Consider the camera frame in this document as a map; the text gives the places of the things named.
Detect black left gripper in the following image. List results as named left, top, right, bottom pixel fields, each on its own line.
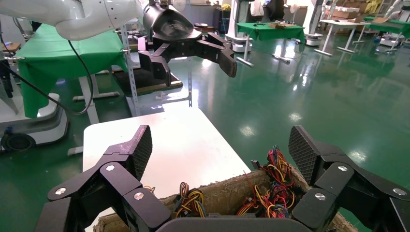
left=137, top=3, right=238, bottom=87

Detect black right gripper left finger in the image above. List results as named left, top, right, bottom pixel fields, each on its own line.
left=33, top=125, right=172, bottom=232

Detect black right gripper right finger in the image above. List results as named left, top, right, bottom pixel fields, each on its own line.
left=288, top=125, right=410, bottom=232

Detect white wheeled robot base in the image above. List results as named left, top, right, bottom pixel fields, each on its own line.
left=0, top=93, right=70, bottom=153

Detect grey metal shelf rack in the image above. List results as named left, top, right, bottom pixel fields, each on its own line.
left=112, top=24, right=193, bottom=117

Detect white robot body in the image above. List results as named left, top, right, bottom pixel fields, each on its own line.
left=302, top=0, right=325, bottom=47
left=224, top=0, right=254, bottom=54

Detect green cloth covered table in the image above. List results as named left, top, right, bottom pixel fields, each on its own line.
left=363, top=16, right=410, bottom=54
left=236, top=21, right=307, bottom=68
left=16, top=24, right=129, bottom=119

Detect small brown cardboard tray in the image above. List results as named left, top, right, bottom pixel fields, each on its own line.
left=268, top=22, right=297, bottom=29

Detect worn brown cardboard box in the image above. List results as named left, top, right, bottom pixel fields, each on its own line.
left=93, top=166, right=350, bottom=232

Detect white desk with legs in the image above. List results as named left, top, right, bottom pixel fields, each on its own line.
left=314, top=19, right=370, bottom=58

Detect stacked cardboard boxes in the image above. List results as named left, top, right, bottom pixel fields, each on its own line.
left=330, top=5, right=369, bottom=20

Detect yellow red wire bundle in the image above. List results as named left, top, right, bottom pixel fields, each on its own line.
left=174, top=182, right=208, bottom=219

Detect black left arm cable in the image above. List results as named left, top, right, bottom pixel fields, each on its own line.
left=0, top=40, right=94, bottom=116

